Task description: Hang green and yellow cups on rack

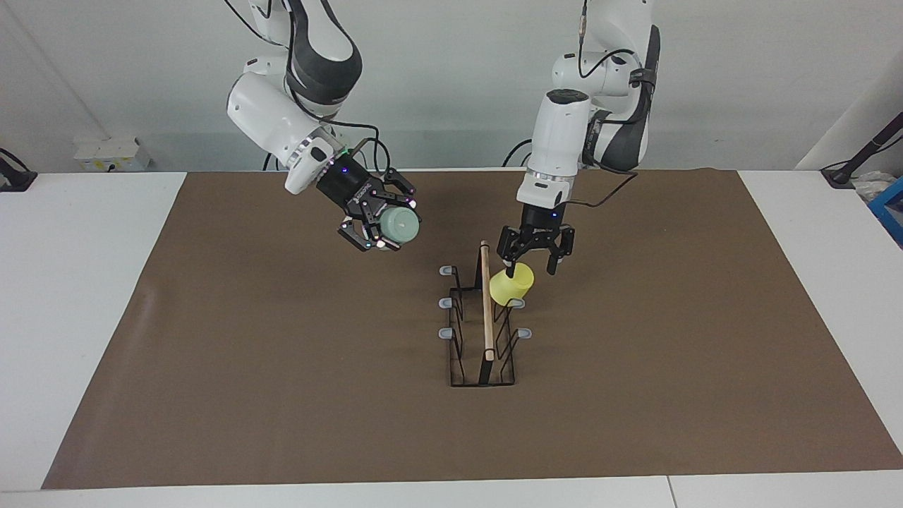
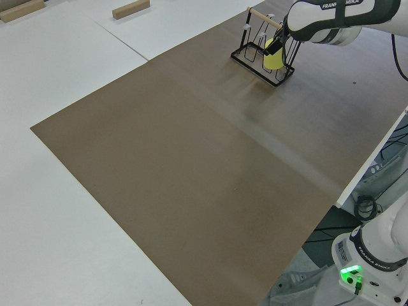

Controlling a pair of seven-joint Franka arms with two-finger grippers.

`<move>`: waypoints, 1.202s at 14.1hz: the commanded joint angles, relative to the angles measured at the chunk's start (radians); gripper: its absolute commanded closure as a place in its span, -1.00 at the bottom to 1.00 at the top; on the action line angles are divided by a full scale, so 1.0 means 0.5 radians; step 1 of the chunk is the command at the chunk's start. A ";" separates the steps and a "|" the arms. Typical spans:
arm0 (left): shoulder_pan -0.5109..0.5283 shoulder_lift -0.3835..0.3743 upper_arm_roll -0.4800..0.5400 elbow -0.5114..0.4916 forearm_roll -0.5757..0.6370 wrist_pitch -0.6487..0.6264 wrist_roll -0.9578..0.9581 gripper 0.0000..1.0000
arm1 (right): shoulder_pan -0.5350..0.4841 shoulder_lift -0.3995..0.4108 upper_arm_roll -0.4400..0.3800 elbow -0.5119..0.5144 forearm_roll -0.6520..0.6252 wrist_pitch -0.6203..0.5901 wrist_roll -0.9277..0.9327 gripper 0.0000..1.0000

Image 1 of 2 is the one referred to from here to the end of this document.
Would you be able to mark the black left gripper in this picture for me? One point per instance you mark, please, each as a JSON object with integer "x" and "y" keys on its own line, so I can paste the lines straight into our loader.
{"x": 540, "y": 224}

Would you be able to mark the brown table mat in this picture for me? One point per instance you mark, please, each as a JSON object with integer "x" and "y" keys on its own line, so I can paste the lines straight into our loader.
{"x": 317, "y": 409}

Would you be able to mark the yellow cup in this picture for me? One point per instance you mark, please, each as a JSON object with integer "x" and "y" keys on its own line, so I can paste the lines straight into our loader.
{"x": 511, "y": 286}

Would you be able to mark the black table clamp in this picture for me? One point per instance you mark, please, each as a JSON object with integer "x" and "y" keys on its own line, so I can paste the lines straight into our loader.
{"x": 14, "y": 176}

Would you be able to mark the blue box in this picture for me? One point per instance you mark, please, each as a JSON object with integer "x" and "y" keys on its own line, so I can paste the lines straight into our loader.
{"x": 890, "y": 212}

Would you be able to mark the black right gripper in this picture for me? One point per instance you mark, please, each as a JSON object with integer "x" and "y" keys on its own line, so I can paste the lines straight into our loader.
{"x": 349, "y": 187}

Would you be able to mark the pale green cup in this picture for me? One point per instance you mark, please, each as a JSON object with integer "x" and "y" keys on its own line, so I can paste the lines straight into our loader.
{"x": 401, "y": 226}

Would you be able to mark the crumpled clear plastic bag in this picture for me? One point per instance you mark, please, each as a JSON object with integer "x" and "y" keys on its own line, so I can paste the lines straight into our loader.
{"x": 871, "y": 187}

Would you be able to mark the white power strip box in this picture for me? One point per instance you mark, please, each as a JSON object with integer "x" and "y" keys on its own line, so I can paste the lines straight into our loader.
{"x": 106, "y": 154}

